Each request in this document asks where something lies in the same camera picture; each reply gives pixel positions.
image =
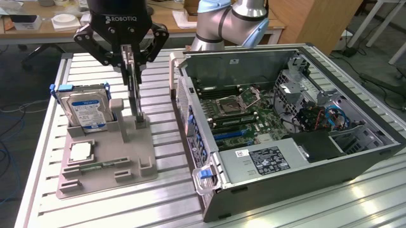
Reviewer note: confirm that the cardboard box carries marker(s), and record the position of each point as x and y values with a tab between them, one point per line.
189	7

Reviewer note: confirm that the black chair base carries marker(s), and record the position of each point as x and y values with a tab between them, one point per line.
41	51

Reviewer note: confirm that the silver CPU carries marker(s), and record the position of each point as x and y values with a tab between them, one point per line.
78	152

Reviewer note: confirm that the grey cup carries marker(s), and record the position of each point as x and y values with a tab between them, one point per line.
46	2

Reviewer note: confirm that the blue release latch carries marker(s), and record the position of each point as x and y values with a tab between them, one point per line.
203	173

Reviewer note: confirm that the blue slot retainer strip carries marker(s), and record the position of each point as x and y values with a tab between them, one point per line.
189	118

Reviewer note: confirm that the green RAM stick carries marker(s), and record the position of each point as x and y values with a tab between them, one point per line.
94	165

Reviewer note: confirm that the metal disk bay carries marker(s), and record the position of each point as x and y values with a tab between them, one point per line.
357	140

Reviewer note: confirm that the open PC case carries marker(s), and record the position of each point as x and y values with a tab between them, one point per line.
284	185

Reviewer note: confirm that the white paper stack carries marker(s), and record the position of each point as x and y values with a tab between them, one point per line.
182	20

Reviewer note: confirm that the metal socket cover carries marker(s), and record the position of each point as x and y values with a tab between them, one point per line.
249	95

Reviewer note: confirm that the hard disk blue carrier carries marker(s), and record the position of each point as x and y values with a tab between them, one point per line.
85	111

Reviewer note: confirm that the grey power supply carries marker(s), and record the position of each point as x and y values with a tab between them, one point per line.
269	161

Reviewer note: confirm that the white frame table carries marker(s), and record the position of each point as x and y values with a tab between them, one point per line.
364	23

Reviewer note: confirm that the green motherboard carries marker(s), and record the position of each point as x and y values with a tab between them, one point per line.
269	123

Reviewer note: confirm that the perforated metal drive cage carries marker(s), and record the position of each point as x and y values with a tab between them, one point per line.
289	90

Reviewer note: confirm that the silver chipset heatsink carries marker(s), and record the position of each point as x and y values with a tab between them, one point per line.
264	138

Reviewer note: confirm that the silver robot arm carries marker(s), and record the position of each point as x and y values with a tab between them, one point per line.
215	23

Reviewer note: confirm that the black plastic cover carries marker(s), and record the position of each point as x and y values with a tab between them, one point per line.
316	147

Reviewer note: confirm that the small white labelled box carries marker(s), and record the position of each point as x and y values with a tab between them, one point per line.
84	20

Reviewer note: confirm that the black expansion slot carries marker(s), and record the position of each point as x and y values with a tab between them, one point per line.
225	130

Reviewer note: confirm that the black power adaptor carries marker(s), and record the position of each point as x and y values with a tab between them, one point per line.
348	52

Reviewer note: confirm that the graphics card with fan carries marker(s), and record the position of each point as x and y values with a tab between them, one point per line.
134	104

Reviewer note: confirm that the white square dish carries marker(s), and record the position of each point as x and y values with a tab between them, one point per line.
66	22

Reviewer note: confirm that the black stand foot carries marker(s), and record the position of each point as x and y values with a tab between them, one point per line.
385	83

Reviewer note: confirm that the white tape roll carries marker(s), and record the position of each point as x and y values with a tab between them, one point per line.
61	2

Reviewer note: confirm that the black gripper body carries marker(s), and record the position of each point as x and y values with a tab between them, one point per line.
120	28

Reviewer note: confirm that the wooden cabinet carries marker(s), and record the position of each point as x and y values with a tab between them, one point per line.
316	23

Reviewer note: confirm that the CPU socket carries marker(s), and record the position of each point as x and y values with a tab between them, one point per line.
228	105

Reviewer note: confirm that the grey parts rack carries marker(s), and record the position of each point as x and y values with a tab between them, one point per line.
104	152

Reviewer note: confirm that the white box black lid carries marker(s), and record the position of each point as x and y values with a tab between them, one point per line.
25	22

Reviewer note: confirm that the installed RAM stick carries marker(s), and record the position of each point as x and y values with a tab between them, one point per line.
233	120

